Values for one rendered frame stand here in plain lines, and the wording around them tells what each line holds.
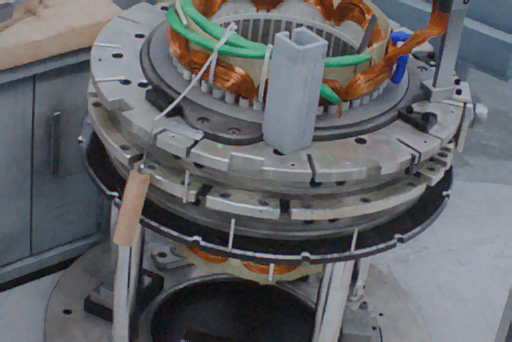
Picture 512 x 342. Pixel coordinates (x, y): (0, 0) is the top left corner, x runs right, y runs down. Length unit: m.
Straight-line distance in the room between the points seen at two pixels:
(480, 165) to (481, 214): 1.63
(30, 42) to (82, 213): 0.24
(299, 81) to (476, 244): 0.58
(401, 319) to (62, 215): 0.36
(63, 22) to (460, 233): 0.55
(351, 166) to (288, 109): 0.07
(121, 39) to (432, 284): 0.48
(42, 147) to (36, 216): 0.08
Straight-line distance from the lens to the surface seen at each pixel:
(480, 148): 3.21
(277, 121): 0.94
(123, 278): 1.10
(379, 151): 0.97
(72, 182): 1.27
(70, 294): 1.25
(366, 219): 1.00
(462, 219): 1.49
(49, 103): 1.20
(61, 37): 1.16
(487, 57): 1.28
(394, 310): 1.29
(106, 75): 1.02
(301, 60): 0.91
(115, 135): 1.01
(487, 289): 1.38
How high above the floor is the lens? 1.59
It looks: 31 degrees down
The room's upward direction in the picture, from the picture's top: 9 degrees clockwise
